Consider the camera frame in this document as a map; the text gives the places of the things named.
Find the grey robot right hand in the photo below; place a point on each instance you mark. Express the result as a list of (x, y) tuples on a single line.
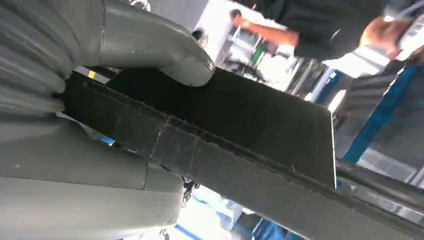
[(149, 36)]

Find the person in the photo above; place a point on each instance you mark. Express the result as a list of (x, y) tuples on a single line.
[(314, 26)]

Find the person's hand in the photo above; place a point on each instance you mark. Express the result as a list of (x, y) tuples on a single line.
[(381, 36)]

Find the blue metal shelf rack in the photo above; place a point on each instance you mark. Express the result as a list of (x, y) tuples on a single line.
[(381, 112)]

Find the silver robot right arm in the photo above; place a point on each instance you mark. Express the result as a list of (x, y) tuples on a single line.
[(33, 49)]

